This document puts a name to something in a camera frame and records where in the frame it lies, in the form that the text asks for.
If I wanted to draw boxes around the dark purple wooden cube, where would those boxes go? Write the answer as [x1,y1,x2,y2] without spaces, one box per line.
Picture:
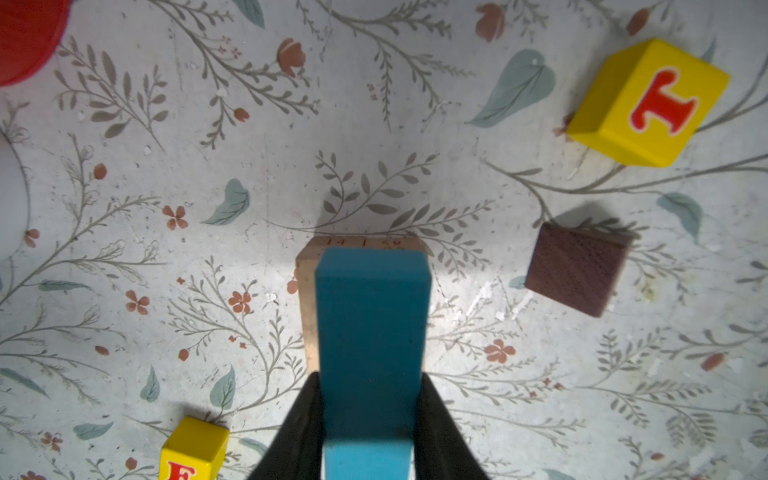
[525,223,632,318]

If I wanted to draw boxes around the red pencil cup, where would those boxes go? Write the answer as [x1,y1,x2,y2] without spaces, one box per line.
[1,0,71,87]

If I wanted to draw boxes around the yellow letter T cube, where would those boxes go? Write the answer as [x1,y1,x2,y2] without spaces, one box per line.
[567,39,730,168]

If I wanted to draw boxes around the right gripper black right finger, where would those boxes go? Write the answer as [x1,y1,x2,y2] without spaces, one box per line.
[414,373,489,480]

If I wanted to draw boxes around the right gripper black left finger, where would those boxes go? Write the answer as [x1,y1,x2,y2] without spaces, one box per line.
[248,372,325,480]

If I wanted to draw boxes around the yellow letter E cube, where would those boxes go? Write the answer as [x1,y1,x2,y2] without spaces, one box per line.
[158,416,230,480]

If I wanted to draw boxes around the teal wooden plank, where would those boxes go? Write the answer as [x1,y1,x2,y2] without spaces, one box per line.
[315,248,432,479]

